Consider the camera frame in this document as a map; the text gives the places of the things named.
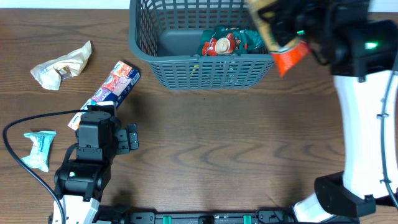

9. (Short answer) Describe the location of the beige paper bag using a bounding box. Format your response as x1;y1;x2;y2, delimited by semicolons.
30;40;92;91

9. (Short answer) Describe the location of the light teal tissue packet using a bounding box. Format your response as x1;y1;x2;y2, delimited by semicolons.
22;131;56;172

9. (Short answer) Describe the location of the green Nescafe coffee bag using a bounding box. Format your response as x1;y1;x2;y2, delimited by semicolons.
197;26;265;56

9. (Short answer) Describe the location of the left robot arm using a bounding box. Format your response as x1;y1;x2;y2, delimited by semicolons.
49;103;139;224

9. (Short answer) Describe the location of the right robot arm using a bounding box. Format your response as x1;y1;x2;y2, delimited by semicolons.
248;0;397;223

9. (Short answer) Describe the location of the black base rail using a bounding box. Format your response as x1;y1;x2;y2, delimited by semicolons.
96;205;361;224

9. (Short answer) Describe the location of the blue Kleenex tissue multipack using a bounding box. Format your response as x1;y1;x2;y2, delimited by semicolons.
67;60;141;131

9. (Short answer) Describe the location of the orange beige pasta packet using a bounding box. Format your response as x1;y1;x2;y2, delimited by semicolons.
246;0;309;77

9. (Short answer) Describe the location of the grey plastic lattice basket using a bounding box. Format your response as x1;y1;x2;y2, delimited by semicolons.
129;0;274;90

